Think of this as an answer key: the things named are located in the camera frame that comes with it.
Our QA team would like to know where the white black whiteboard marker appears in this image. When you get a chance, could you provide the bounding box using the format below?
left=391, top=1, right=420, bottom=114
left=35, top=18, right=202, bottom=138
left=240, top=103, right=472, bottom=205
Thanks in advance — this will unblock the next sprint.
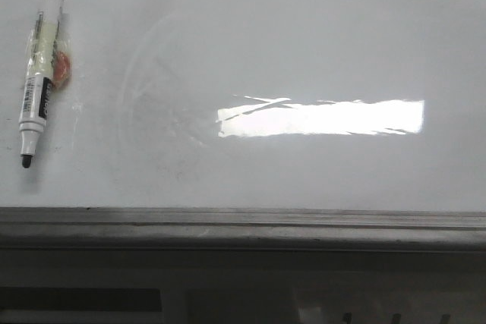
left=19, top=0, right=70, bottom=168

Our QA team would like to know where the white whiteboard surface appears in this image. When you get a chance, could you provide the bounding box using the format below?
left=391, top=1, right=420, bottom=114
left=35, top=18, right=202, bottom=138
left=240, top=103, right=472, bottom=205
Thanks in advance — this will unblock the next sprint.
left=1, top=0, right=485, bottom=212

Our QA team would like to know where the grey cabinet below whiteboard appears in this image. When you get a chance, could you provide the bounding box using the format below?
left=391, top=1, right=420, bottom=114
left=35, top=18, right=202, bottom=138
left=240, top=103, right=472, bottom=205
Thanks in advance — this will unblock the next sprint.
left=1, top=250, right=485, bottom=323

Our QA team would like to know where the grey aluminium whiteboard frame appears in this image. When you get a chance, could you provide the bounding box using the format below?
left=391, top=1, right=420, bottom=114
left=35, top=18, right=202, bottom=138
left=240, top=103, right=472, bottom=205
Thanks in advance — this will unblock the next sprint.
left=1, top=207, right=485, bottom=252

